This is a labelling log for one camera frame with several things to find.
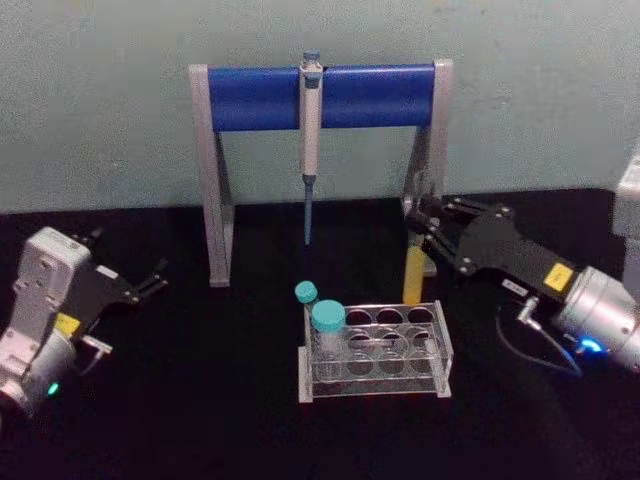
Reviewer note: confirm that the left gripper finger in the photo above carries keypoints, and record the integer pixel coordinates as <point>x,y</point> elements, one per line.
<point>87,236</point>
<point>152,282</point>

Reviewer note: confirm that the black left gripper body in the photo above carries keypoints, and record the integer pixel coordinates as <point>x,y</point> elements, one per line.
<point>102,290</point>

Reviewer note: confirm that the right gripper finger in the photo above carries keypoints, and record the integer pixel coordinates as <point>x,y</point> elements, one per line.
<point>442,242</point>
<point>450,209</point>

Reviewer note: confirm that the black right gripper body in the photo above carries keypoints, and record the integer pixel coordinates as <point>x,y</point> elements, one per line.
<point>500,245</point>

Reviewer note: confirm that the yellow cylinder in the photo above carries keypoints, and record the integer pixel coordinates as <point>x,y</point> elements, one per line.
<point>413,280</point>

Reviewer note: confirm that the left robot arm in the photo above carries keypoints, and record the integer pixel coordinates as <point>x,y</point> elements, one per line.
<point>35,300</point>

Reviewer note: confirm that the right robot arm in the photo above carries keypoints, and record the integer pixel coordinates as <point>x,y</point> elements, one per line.
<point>605,310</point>

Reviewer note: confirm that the large tube with teal cap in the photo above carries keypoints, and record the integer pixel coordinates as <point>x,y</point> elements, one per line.
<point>328,316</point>

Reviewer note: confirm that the small tube with teal cap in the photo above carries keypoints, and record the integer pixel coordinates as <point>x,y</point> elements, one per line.
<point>305,291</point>

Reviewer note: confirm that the black table cloth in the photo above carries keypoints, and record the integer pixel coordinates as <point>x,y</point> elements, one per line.
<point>200,430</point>

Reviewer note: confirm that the clear plastic tube rack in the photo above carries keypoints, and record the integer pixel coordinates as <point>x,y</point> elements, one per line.
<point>380,387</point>

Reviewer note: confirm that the grey pipette with blue tip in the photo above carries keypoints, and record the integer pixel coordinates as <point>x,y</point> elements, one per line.
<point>310,135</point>

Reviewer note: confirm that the grey stand with blue bar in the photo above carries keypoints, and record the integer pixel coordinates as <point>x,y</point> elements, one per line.
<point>260,97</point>

